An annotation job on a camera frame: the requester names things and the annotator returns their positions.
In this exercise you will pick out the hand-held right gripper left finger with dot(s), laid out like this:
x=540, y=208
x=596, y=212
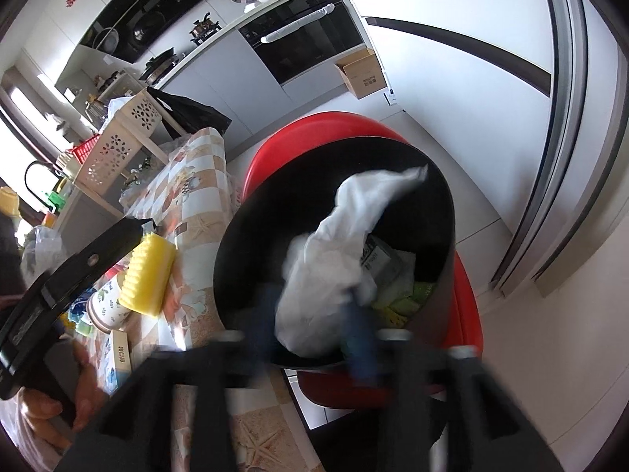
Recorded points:
x=265, y=314

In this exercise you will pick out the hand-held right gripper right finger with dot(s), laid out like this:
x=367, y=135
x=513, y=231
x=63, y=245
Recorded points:
x=358, y=339

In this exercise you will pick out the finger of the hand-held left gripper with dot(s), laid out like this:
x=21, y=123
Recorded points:
x=93, y=260

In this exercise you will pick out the printed white paper cup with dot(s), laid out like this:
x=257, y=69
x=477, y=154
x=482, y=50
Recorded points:
x=110, y=305

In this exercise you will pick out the yellow ribbed foam sleeve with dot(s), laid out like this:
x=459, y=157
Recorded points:
x=147, y=275

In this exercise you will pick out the green plastic bag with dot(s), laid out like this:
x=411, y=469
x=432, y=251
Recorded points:
x=403, y=300

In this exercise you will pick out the white plastic bag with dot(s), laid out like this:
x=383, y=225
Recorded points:
x=324, y=265

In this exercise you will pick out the small white blue box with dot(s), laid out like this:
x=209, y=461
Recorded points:
x=120, y=359

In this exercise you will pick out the black trash bin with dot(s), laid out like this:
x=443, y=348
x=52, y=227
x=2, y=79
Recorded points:
x=255, y=216

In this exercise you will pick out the person's left hand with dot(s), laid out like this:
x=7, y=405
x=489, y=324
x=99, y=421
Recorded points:
x=91, y=393

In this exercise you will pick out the clear plastic bag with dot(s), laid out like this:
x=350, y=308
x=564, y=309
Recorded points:
x=42, y=250

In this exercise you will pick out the green plastic tub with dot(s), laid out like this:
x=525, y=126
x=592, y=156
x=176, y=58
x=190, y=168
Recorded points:
x=56, y=199

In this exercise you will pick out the black kitchen faucet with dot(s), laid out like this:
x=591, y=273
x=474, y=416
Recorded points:
x=34, y=169

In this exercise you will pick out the red plastic basket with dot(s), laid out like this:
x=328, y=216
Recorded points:
x=81, y=150

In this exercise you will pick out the beige flower cut-out cart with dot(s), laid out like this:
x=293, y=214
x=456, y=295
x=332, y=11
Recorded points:
x=118, y=142

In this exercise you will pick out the checkered printed tablecloth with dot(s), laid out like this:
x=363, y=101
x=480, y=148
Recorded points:
x=201, y=157

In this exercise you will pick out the black plastic bag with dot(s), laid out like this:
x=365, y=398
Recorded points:
x=191, y=113

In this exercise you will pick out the red plastic stool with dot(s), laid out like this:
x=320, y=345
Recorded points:
x=304, y=132

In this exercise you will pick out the black wok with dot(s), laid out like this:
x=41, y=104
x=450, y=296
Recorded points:
x=159, y=66

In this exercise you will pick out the black range hood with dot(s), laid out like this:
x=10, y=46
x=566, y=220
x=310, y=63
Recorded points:
x=147, y=10

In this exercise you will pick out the steel cooking pot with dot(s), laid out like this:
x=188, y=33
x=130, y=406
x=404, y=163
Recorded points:
x=204, y=27

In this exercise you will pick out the cardboard box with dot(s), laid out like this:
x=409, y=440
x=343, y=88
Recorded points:
x=361, y=73

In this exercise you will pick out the black built-in oven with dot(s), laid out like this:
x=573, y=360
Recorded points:
x=299, y=29

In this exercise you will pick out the white refrigerator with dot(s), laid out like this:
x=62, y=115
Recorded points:
x=467, y=34

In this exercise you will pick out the sliding door frame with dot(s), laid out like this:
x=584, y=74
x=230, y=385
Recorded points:
x=565, y=157

